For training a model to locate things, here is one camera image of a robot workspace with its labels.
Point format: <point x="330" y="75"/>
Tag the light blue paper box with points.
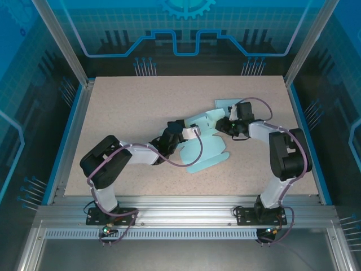
<point x="222" y="103"/>
<point x="208" y="146"/>

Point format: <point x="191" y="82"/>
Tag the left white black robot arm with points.
<point x="141" y="153"/>

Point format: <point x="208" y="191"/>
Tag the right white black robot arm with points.
<point x="259" y="131"/>

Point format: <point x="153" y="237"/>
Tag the blue table edge strip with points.
<point x="57" y="158"/>
<point x="299" y="113"/>

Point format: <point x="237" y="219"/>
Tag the small connector with LEDs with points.
<point x="271" y="230"/>
<point x="106" y="230"/>

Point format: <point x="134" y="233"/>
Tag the grey metal bottom panel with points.
<point x="183" y="257"/>

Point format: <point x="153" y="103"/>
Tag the aluminium mounting rail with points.
<point x="183" y="210"/>

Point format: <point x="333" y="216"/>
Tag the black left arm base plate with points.
<point x="128" y="218"/>

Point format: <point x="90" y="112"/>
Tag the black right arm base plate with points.
<point x="246" y="217"/>

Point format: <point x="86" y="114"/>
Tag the aluminium frame post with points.
<point x="310" y="42"/>
<point x="64" y="42"/>

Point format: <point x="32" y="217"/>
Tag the aluminium lower frame bar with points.
<point x="31" y="251"/>
<point x="338" y="251"/>

